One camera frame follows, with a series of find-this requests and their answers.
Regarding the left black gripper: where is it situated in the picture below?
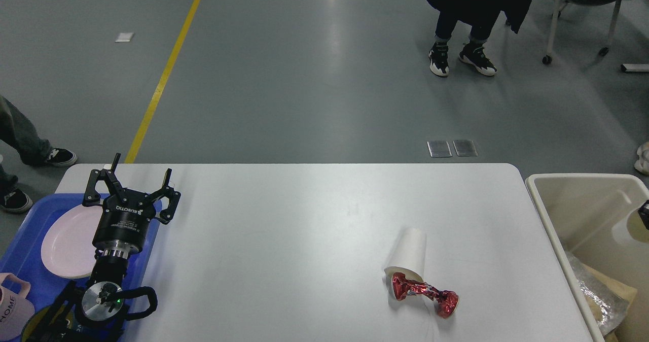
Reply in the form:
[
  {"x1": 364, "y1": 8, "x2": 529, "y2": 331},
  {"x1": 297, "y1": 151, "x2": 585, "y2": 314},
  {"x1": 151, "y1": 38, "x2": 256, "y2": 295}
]
[{"x1": 82, "y1": 153, "x2": 182, "y2": 259}]

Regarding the pink plate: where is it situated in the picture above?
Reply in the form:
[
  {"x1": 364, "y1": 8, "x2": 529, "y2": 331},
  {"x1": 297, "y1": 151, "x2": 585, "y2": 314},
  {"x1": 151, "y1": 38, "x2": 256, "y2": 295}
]
[{"x1": 40, "y1": 205, "x2": 102, "y2": 279}]

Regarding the brown paper bag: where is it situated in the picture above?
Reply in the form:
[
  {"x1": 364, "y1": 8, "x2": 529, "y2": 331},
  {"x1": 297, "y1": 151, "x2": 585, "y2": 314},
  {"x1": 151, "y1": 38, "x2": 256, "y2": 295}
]
[{"x1": 586, "y1": 265, "x2": 638, "y2": 341}]

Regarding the dark teal mug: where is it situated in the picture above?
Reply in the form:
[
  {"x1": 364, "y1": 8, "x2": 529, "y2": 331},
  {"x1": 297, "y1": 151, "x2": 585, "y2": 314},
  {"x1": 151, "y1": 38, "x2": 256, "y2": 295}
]
[{"x1": 20, "y1": 303, "x2": 86, "y2": 341}]

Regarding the white paper cup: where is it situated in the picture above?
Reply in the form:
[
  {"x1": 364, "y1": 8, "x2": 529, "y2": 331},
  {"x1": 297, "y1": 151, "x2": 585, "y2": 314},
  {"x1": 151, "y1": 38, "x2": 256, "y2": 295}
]
[
  {"x1": 383, "y1": 228, "x2": 426, "y2": 301},
  {"x1": 610, "y1": 209, "x2": 648, "y2": 246}
]

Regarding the aluminium foil sheet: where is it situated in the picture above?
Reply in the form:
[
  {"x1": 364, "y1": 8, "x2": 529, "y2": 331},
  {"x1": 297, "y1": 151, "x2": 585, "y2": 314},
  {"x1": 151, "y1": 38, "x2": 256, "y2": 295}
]
[{"x1": 565, "y1": 251, "x2": 630, "y2": 337}]

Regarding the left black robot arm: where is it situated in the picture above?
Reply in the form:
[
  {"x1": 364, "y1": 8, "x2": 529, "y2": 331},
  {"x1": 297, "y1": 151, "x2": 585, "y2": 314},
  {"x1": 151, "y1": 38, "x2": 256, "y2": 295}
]
[{"x1": 21, "y1": 153, "x2": 181, "y2": 341}]

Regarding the shoe at right edge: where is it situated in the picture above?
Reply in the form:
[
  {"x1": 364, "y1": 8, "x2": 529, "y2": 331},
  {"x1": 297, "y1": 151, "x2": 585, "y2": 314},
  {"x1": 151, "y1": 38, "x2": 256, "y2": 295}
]
[{"x1": 634, "y1": 142, "x2": 649, "y2": 176}]

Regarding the shoe at edge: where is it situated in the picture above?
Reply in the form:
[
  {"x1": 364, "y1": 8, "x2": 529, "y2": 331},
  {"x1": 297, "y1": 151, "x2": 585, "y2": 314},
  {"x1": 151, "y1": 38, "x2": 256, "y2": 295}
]
[
  {"x1": 634, "y1": 142, "x2": 649, "y2": 176},
  {"x1": 1, "y1": 165, "x2": 33, "y2": 214},
  {"x1": 1, "y1": 96, "x2": 78, "y2": 167}
]

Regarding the beige plastic bin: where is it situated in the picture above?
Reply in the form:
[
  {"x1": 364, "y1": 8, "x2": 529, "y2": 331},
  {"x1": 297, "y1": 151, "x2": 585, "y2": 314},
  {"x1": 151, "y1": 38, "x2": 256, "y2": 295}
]
[{"x1": 526, "y1": 174, "x2": 648, "y2": 341}]

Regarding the blue plastic tray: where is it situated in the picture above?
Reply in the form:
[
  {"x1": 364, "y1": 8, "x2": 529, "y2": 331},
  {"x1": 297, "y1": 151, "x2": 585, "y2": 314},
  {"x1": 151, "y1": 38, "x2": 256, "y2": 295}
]
[{"x1": 1, "y1": 193, "x2": 159, "y2": 341}]

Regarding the white bar on floor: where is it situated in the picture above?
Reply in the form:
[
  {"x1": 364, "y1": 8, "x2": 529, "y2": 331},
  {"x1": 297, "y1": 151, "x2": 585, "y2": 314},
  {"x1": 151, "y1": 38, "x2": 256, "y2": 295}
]
[{"x1": 620, "y1": 63, "x2": 649, "y2": 73}]

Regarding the white paper on floor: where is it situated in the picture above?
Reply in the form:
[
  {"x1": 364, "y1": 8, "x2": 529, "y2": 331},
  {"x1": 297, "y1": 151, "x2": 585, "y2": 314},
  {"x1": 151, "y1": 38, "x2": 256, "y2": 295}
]
[{"x1": 115, "y1": 32, "x2": 134, "y2": 42}]

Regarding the pink mug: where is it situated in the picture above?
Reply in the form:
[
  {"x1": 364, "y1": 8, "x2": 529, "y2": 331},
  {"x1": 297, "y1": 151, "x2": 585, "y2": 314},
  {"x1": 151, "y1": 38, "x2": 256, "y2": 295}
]
[{"x1": 1, "y1": 272, "x2": 35, "y2": 341}]

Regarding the right metal floor plate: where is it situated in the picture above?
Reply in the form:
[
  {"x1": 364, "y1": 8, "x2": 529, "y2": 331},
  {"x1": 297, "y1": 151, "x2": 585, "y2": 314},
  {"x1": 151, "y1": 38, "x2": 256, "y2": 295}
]
[{"x1": 453, "y1": 140, "x2": 478, "y2": 157}]

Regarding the metal floor plate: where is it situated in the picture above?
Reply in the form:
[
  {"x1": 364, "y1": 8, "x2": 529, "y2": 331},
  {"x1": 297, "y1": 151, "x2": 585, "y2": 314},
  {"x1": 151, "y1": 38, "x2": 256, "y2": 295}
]
[
  {"x1": 427, "y1": 140, "x2": 453, "y2": 158},
  {"x1": 453, "y1": 140, "x2": 478, "y2": 157}
]

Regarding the left metal floor plate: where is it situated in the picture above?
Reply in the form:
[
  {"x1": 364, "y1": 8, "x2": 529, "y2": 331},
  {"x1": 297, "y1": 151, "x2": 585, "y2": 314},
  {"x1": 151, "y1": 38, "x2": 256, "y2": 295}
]
[{"x1": 427, "y1": 140, "x2": 453, "y2": 158}]

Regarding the red foil wrapper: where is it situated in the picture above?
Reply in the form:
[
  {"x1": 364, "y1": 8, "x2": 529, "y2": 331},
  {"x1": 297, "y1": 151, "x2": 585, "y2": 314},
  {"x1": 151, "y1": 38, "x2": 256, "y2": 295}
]
[{"x1": 391, "y1": 272, "x2": 459, "y2": 319}]

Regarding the lying white paper cup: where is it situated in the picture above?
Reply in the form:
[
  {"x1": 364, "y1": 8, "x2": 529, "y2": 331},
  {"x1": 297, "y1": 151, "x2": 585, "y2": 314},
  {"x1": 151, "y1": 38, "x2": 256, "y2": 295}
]
[{"x1": 383, "y1": 228, "x2": 426, "y2": 301}]

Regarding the person in black coat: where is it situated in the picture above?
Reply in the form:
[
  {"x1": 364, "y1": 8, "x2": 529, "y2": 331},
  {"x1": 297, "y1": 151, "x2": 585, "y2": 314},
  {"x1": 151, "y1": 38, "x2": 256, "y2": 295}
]
[{"x1": 426, "y1": 0, "x2": 532, "y2": 78}]

